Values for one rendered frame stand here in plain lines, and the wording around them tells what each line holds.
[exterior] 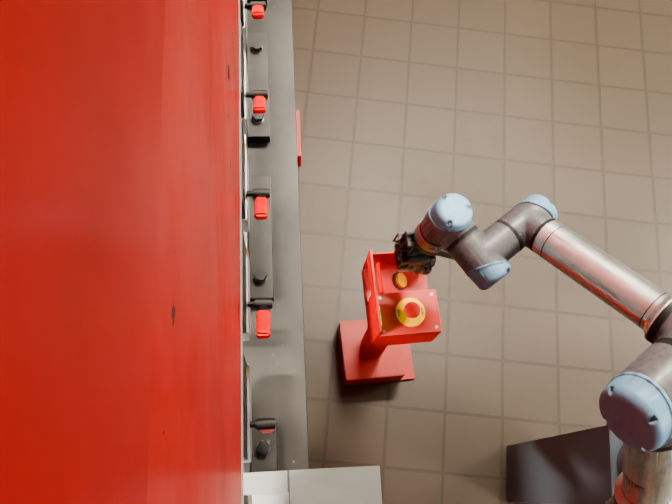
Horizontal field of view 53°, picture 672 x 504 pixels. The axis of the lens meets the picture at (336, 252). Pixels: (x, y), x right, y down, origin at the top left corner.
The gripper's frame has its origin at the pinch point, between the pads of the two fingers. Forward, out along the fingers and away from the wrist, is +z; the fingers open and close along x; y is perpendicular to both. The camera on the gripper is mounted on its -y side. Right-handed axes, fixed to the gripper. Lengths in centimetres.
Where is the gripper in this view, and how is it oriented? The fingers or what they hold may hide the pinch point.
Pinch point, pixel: (414, 266)
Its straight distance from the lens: 162.4
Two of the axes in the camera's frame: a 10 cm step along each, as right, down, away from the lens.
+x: 0.9, 9.4, -3.2
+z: -1.7, 3.3, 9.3
